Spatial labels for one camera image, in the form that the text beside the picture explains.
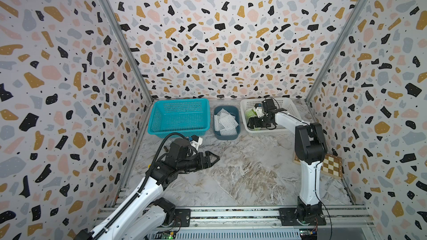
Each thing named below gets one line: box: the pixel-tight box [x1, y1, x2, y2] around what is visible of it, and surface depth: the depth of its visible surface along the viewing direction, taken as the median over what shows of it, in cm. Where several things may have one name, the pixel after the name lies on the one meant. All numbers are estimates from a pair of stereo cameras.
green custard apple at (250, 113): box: [244, 108, 258, 119], surface depth 107 cm
